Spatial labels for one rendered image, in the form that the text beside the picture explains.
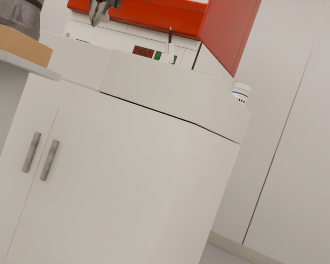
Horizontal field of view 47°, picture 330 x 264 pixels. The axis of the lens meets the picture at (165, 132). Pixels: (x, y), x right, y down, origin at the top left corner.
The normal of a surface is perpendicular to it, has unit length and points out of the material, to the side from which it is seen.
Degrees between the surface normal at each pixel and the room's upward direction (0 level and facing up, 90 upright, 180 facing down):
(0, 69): 90
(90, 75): 90
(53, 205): 90
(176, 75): 90
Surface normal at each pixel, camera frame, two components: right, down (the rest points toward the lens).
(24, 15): 0.74, -0.08
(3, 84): 0.69, 0.25
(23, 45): 0.90, 0.33
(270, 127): -0.39, -0.13
